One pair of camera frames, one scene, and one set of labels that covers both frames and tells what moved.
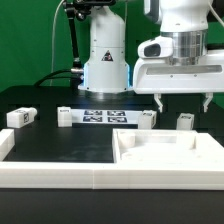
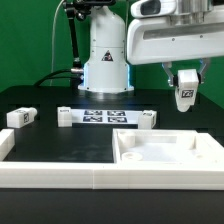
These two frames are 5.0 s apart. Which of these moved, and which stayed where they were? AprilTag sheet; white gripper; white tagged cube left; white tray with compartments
Moved: white gripper
Stayed: white tray with compartments; AprilTag sheet; white tagged cube left
